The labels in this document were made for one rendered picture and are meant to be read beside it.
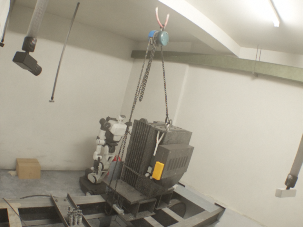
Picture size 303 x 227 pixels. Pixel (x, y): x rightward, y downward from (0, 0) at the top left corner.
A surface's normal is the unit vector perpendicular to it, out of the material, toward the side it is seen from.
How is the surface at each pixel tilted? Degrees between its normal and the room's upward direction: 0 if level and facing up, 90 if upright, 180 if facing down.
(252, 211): 90
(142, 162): 90
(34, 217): 90
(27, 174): 90
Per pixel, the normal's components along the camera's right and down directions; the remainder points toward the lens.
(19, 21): 0.63, 0.25
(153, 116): -0.74, -0.10
